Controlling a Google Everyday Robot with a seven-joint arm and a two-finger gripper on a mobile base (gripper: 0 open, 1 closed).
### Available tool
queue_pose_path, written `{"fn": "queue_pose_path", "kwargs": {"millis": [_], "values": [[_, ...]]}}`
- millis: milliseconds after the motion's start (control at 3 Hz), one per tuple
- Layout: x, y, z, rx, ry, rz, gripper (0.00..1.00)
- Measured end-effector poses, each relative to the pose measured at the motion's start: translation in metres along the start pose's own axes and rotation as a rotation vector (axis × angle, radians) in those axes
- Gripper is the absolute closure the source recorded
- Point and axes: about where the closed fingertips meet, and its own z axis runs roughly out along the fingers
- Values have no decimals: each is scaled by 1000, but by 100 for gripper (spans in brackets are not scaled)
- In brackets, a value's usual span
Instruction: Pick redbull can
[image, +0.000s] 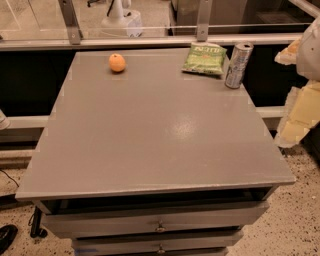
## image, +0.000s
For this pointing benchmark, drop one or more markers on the black caster wheel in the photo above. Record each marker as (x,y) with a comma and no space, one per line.
(35,221)

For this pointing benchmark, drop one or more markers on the grey drawer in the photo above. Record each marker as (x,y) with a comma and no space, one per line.
(145,221)
(176,241)

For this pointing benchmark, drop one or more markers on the green chip bag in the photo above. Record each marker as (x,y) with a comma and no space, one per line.
(205,58)

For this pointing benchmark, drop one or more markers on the upper grey drawer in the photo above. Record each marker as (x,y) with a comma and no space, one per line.
(145,221)

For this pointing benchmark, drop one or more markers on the upper metal drawer knob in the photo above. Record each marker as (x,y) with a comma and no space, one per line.
(160,228)

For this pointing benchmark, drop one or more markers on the black shoe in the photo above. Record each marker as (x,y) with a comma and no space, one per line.
(7,236)

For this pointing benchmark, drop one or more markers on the lower metal drawer knob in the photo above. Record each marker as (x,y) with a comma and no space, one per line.
(161,250)

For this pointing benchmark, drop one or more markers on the metal drawer knob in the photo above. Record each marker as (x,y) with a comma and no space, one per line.
(161,250)
(160,228)

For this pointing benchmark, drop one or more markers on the silver redbull can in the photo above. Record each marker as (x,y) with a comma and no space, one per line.
(238,63)

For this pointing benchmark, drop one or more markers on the grey drawer cabinet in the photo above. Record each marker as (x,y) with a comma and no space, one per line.
(150,137)

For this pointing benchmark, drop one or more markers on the left metal railing bracket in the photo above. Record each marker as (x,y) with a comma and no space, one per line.
(70,19)

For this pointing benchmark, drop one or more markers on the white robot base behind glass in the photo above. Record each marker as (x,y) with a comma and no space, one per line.
(121,20)

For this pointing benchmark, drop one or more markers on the orange fruit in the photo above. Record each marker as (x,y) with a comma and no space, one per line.
(117,62)

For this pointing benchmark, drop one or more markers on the small yellow foam gripper finger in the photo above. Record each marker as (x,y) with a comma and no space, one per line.
(288,55)

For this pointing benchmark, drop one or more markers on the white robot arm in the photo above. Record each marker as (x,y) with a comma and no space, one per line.
(308,55)

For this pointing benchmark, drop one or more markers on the grey metal railing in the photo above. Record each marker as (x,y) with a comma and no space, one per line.
(146,43)

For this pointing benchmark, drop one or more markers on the lower grey drawer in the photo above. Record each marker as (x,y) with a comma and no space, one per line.
(176,241)

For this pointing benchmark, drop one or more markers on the right metal railing bracket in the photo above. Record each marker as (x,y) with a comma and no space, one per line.
(203,19)

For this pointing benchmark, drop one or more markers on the metal railing bracket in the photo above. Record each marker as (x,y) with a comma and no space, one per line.
(203,19)
(70,19)

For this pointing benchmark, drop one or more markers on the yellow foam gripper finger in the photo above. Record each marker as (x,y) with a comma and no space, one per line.
(301,114)

